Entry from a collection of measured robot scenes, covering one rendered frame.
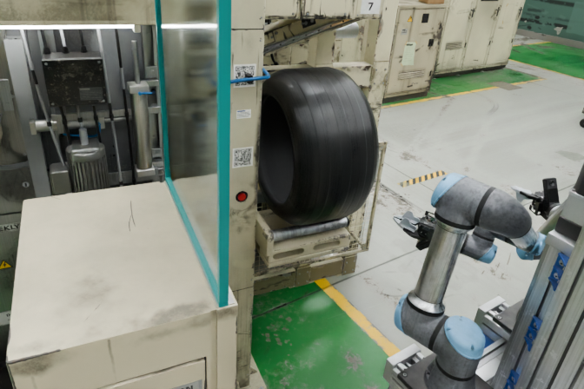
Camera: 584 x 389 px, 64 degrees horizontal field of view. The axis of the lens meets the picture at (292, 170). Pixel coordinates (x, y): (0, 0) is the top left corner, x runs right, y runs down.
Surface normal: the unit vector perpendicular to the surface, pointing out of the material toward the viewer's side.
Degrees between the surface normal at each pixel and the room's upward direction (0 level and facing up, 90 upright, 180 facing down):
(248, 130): 90
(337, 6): 90
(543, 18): 90
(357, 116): 49
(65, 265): 0
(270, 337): 0
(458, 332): 8
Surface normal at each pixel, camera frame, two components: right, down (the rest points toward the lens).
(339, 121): 0.36, -0.25
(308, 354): 0.07, -0.89
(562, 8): -0.83, 0.20
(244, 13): 0.41, 0.43
